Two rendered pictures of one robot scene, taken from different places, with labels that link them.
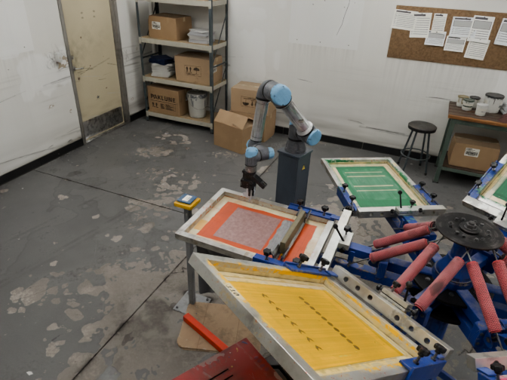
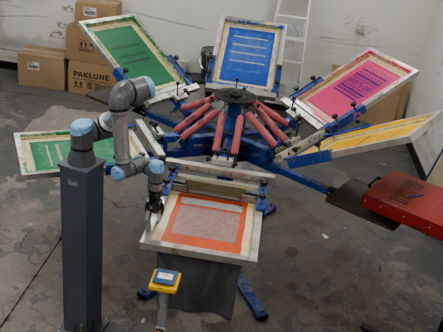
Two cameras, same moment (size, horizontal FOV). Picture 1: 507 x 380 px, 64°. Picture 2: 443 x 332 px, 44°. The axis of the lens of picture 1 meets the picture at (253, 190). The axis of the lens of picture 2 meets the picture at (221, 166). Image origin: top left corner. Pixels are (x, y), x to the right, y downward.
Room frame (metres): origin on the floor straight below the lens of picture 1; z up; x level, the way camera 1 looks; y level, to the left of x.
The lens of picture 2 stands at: (2.76, 2.42, 2.62)
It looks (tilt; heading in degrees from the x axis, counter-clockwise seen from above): 27 degrees down; 252
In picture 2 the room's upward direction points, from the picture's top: 7 degrees clockwise
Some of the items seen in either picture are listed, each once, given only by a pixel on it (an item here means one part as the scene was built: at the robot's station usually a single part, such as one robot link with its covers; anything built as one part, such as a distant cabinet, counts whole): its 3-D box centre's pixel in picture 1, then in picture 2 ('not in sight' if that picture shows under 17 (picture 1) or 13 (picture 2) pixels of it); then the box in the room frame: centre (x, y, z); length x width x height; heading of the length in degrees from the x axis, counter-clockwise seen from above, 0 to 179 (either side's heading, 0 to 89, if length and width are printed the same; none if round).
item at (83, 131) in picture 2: (298, 127); (82, 133); (2.65, -0.29, 1.37); 0.13 x 0.12 x 0.14; 32
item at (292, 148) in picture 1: (296, 143); (82, 153); (2.66, -0.28, 1.25); 0.15 x 0.15 x 0.10
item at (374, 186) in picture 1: (383, 182); (105, 137); (2.49, -0.89, 1.05); 1.08 x 0.61 x 0.23; 8
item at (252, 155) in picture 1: (251, 156); (155, 171); (2.31, 0.02, 1.29); 0.09 x 0.08 x 0.11; 122
